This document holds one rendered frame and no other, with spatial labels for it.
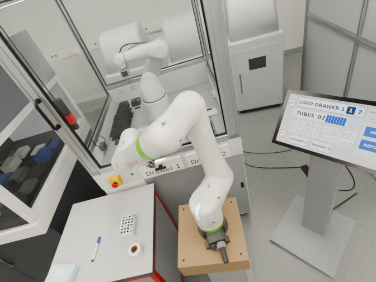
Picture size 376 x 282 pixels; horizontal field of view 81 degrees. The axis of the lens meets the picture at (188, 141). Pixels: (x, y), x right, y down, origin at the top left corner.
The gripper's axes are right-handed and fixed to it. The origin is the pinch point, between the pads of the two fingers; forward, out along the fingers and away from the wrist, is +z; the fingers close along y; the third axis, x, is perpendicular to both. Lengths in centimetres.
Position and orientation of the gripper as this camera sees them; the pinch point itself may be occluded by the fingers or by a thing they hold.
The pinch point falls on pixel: (154, 165)
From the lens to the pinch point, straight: 144.5
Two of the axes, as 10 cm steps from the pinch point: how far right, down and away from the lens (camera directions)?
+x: 9.6, -2.6, -0.8
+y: 1.9, 8.3, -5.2
